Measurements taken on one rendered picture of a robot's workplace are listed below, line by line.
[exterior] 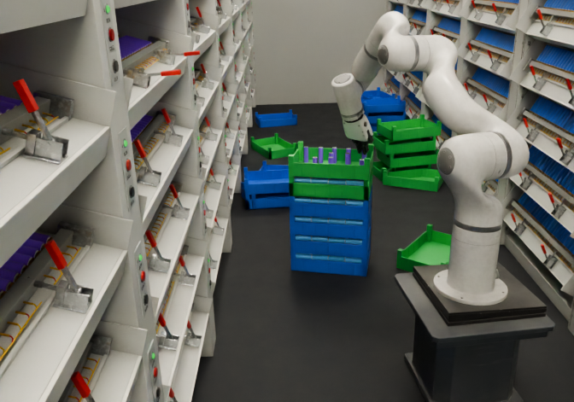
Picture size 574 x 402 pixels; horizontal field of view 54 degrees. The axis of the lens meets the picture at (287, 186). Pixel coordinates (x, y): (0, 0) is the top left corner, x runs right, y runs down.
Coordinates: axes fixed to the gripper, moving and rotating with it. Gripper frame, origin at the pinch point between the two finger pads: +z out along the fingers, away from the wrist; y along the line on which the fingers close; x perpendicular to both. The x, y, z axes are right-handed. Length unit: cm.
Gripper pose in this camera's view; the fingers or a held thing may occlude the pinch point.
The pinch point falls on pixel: (362, 148)
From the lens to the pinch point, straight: 220.3
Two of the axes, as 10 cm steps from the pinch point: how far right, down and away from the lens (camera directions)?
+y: -7.4, -2.2, 6.4
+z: 3.1, 7.3, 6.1
